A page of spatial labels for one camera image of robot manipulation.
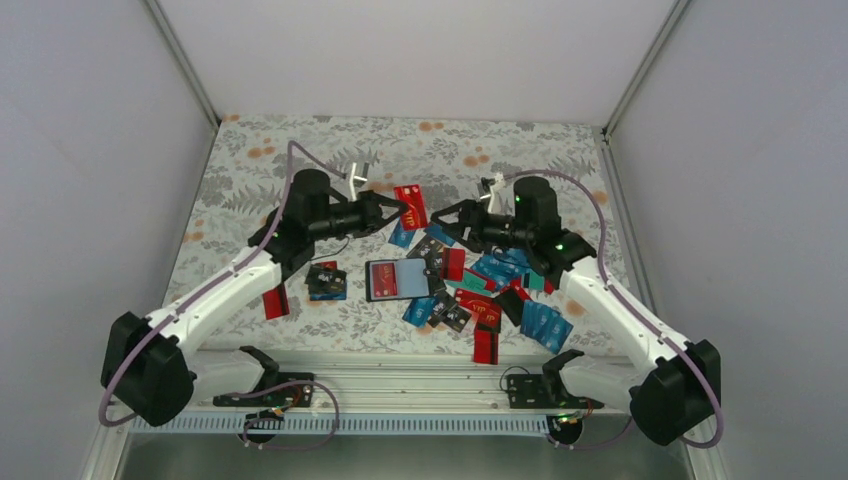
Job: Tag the blue card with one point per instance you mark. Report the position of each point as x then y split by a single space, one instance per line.
401 237
419 311

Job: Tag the black VIP card stack left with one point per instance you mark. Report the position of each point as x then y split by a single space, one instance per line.
326 282

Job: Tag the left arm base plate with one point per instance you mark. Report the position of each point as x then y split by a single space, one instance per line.
284 390

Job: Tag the black card holder wallet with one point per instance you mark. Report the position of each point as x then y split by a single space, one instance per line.
415 279

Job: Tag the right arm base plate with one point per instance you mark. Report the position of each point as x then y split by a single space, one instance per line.
528 392

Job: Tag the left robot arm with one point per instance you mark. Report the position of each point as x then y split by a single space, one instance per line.
154 364

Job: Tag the red card left side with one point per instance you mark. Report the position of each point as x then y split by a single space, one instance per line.
276 303

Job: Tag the teal card centre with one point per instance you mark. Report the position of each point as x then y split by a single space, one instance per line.
473 281

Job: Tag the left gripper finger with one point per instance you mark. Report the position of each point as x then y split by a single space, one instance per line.
379 200
374 222

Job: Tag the red card at front edge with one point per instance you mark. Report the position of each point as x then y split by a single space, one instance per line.
486 346

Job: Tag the blue card lower centre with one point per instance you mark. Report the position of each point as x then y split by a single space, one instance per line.
419 311

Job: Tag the red vip card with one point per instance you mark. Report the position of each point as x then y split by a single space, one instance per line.
482 308
416 216
383 279

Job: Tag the aluminium rail frame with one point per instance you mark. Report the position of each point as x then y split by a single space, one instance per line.
387 416

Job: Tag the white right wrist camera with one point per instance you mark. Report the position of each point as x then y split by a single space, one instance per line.
488 189

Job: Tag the blue card fan right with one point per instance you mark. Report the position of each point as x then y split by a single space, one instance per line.
545 325

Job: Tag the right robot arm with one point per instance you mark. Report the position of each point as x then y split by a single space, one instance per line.
672 386

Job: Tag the blue card near centre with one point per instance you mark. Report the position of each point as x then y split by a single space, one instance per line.
401 237

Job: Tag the floral patterned table mat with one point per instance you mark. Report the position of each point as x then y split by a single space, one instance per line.
447 158

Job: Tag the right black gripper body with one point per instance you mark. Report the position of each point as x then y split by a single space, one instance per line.
516 232

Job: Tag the red card black stripe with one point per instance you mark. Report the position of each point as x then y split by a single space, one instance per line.
452 264

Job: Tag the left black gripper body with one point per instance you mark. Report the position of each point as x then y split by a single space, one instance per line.
343 225

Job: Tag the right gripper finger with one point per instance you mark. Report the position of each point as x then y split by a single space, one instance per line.
460 211
452 234

